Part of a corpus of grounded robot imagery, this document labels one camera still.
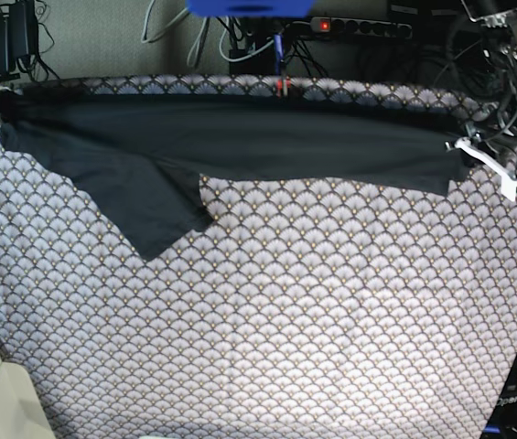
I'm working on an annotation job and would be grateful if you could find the fan patterned tablecloth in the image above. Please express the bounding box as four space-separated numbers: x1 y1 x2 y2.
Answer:
0 73 517 439

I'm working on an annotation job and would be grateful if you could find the dark navy T-shirt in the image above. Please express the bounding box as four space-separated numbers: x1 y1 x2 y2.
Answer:
0 89 469 260

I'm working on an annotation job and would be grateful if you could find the black power strip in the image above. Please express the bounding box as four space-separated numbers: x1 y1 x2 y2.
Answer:
310 16 413 39

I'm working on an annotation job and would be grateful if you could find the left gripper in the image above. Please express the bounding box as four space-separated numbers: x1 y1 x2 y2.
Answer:
445 123 517 201

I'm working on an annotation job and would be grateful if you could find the red table clamp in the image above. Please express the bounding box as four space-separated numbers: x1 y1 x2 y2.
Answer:
276 77 291 98

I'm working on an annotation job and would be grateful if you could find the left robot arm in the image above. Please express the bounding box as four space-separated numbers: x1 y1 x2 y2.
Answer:
445 1 517 201

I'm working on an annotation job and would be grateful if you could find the blue plastic mount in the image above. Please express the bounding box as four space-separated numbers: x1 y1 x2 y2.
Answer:
187 0 315 17

